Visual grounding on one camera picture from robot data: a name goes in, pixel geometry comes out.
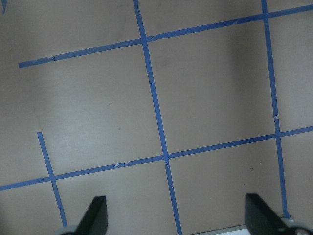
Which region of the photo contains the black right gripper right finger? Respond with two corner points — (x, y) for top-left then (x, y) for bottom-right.
(245, 193), (292, 235)

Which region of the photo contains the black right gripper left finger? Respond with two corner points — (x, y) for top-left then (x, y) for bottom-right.
(74, 196), (108, 235)

